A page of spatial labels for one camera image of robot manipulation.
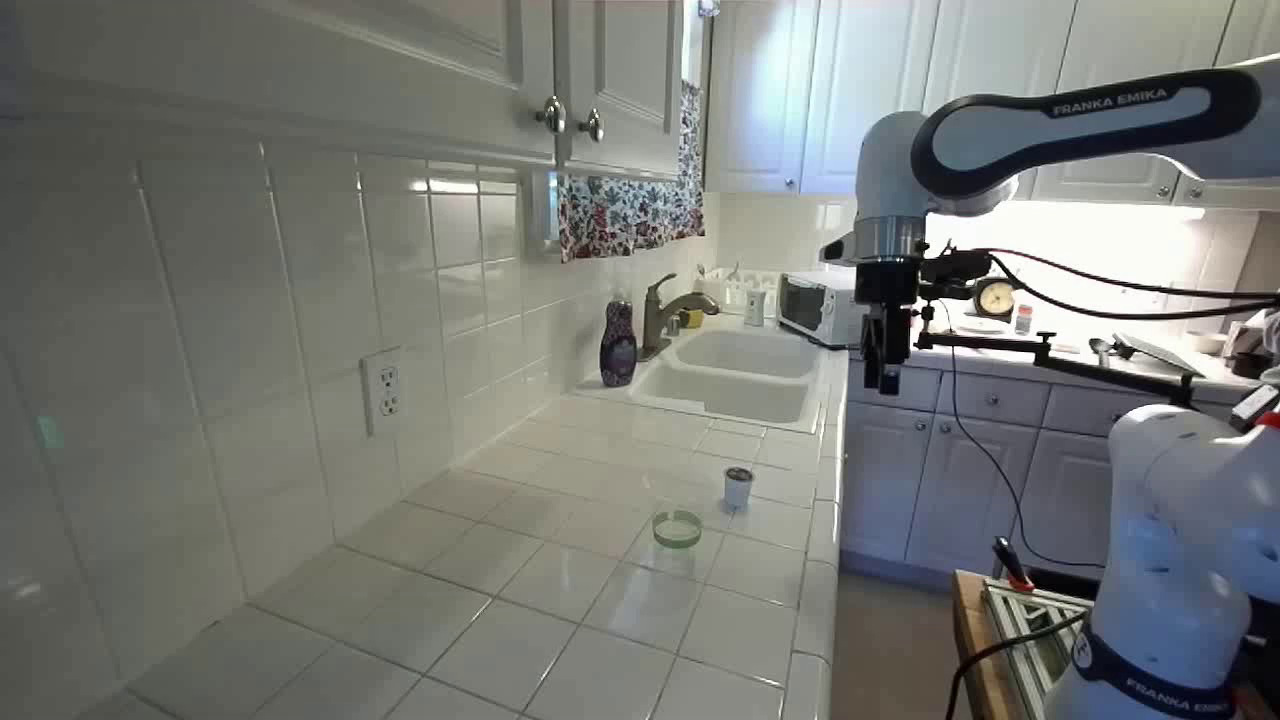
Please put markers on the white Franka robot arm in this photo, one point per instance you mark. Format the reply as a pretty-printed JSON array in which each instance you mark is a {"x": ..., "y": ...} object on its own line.
[{"x": 1195, "y": 534}]

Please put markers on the black mount bar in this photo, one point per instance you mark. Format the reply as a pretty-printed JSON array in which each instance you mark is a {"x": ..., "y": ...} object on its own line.
[{"x": 1065, "y": 362}]

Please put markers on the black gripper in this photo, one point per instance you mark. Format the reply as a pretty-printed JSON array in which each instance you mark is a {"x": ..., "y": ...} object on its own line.
[{"x": 883, "y": 306}]

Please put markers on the clear cup with green rim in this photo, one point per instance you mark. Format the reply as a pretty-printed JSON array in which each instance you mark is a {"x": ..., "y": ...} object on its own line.
[{"x": 678, "y": 529}]

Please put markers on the white wall cabinets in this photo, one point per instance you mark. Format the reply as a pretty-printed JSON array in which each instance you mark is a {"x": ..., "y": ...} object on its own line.
[{"x": 826, "y": 80}]

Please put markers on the narrow white upper cabinet door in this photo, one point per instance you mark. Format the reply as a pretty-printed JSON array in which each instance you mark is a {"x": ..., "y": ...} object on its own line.
[{"x": 623, "y": 72}]

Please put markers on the dark metal kitchen faucet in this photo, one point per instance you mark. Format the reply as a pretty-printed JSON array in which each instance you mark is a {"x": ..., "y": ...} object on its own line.
[{"x": 663, "y": 312}]

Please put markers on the small round table clock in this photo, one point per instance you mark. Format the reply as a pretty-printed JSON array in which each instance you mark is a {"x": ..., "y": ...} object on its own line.
[{"x": 994, "y": 299}]

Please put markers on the coffee pod with maroon lid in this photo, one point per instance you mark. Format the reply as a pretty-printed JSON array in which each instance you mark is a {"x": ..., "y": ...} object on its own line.
[{"x": 738, "y": 491}]

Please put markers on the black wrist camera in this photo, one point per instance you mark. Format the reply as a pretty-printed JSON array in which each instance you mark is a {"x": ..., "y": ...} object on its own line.
[{"x": 954, "y": 273}]

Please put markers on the wooden cart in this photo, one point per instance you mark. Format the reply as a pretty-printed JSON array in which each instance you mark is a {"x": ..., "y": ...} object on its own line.
[{"x": 982, "y": 653}]

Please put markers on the white kitchen sink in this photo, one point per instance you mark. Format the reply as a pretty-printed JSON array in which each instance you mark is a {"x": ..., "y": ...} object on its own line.
[{"x": 728, "y": 376}]

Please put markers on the floral patterned window curtain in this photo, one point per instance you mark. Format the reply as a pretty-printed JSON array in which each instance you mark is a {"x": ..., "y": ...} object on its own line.
[{"x": 626, "y": 212}]

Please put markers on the purple dish soap bottle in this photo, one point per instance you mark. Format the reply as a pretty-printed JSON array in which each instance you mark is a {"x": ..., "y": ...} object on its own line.
[{"x": 616, "y": 350}]

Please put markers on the small red white bottle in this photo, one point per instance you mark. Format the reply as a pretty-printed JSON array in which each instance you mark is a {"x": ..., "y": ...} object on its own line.
[{"x": 1025, "y": 319}]

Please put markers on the round metal cabinet knob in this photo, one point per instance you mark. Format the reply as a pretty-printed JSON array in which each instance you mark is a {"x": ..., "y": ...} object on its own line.
[
  {"x": 552, "y": 114},
  {"x": 589, "y": 125}
]

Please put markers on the white base cabinets with drawers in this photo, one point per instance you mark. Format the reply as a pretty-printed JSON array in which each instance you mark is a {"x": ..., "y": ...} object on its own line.
[{"x": 960, "y": 464}]

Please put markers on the white wall power outlet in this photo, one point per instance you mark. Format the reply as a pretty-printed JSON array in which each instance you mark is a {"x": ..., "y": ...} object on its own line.
[{"x": 381, "y": 391}]

